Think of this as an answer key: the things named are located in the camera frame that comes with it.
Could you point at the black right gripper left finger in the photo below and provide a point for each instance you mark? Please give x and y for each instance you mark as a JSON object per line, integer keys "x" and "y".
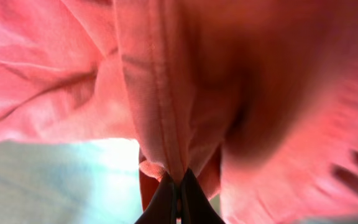
{"x": 159, "y": 200}

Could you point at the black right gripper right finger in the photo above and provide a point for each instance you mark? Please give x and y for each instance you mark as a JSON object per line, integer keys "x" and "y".
{"x": 195, "y": 207}

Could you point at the red t-shirt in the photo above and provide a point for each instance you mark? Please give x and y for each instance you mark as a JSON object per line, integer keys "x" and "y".
{"x": 258, "y": 98}

